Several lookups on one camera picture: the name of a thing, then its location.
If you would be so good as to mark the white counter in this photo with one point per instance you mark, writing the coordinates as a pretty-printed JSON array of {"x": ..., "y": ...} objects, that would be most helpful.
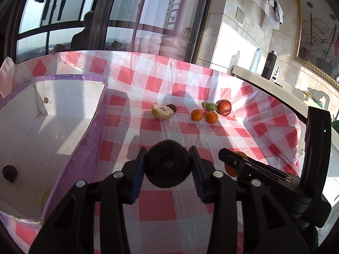
[{"x": 280, "y": 87}]

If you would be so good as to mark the purple and white cardboard box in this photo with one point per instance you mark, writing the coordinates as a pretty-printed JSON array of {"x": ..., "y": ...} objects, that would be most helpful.
[{"x": 26, "y": 137}]

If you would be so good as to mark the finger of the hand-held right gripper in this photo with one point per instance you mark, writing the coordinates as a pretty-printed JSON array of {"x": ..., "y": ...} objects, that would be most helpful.
[{"x": 254, "y": 170}]

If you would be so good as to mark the black bottle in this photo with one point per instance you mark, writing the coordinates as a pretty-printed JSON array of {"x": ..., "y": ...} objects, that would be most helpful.
[{"x": 268, "y": 64}]

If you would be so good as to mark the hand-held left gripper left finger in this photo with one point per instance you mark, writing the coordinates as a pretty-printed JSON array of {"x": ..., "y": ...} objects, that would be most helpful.
[{"x": 137, "y": 176}]

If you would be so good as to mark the white wall socket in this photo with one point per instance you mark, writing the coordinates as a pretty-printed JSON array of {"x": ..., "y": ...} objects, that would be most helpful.
[{"x": 240, "y": 15}]

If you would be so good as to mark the red white checkered tablecloth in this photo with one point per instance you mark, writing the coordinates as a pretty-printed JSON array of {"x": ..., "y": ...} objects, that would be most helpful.
[{"x": 159, "y": 66}]

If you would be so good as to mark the orange tangerine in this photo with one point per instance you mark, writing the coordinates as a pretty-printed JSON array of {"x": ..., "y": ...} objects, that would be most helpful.
[
  {"x": 196, "y": 115},
  {"x": 211, "y": 117},
  {"x": 230, "y": 171}
]

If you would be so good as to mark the dark brown round fruit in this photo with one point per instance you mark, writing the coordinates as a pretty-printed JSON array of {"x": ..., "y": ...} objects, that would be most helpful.
[
  {"x": 166, "y": 161},
  {"x": 9, "y": 173},
  {"x": 172, "y": 107}
]

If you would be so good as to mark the red apple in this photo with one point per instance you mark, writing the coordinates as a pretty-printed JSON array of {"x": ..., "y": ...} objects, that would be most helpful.
[{"x": 224, "y": 107}]

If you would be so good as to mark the green fruit piece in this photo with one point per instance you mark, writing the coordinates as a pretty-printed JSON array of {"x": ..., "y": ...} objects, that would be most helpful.
[{"x": 210, "y": 106}]

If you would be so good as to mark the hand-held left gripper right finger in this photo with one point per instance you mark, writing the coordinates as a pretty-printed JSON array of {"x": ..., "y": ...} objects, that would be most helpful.
[{"x": 198, "y": 176}]

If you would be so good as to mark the white bottle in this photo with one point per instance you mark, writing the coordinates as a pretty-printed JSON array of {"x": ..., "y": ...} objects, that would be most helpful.
[{"x": 255, "y": 60}]

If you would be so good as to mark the small clear bottle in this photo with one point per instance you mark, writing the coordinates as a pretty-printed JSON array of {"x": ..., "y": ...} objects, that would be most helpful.
[{"x": 276, "y": 74}]

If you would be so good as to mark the white hanging cloth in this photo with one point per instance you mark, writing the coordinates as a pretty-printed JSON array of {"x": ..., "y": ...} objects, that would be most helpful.
[{"x": 264, "y": 0}]

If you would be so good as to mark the cut apple half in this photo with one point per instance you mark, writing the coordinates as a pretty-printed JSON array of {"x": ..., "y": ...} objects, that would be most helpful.
[{"x": 162, "y": 112}]

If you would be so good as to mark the gold framed painting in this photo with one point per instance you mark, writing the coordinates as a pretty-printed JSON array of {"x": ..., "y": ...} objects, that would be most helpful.
[{"x": 315, "y": 31}]

